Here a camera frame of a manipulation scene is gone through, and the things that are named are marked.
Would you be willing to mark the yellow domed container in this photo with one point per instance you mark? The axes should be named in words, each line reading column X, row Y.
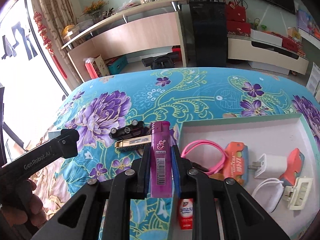
column 67, row 32

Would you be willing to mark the white charger with cable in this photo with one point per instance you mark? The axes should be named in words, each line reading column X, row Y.
column 270, row 190

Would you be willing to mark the wooden curved desk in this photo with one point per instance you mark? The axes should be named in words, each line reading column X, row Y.
column 162, row 30

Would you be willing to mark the floral blue table cloth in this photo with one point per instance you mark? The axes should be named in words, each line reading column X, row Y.
column 175, row 95

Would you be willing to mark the pink watch with bear toy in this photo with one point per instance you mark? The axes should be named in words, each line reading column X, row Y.
column 208, row 154

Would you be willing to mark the red hanging knot decoration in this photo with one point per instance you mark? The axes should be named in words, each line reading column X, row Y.
column 47, row 43

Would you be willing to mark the red gift bag on floor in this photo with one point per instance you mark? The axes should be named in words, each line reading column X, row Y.
column 96, row 67

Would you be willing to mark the cream TV stand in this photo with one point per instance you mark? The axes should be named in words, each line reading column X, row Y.
column 248, row 49

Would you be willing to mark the blue and coral toy block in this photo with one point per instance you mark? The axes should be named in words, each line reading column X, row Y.
column 295, row 163

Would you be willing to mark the red white Lion bottle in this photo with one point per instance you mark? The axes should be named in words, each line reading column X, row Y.
column 185, row 214

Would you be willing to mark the person's left hand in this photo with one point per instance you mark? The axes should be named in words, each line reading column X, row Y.
column 21, row 212

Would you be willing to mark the black water dispenser cabinet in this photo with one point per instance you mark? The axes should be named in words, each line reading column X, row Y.
column 210, row 32

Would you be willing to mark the cream plastic hair clip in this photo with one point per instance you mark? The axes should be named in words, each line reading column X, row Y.
column 296, row 196

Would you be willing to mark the gold harmonica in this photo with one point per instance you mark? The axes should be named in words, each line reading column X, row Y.
column 132, row 144

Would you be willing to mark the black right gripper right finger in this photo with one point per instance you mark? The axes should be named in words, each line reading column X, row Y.
column 221, row 209

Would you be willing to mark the black toy car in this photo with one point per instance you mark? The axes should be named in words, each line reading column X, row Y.
column 133, row 130

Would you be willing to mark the red gift bags on stand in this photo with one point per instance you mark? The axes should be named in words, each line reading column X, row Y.
column 236, row 23

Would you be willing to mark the beige patterned curtain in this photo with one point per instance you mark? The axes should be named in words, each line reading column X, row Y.
column 58, row 15

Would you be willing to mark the black bag under desk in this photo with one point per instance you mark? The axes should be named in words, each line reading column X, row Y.
column 161, row 62

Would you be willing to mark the orange flower vase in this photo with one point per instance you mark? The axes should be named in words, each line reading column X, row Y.
column 95, row 10

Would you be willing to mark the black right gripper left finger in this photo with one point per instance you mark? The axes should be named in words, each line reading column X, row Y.
column 101, row 209

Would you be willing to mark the purple lighter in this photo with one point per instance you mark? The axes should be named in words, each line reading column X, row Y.
column 160, row 156

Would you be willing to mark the teal storage box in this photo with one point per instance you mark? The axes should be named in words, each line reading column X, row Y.
column 117, row 64

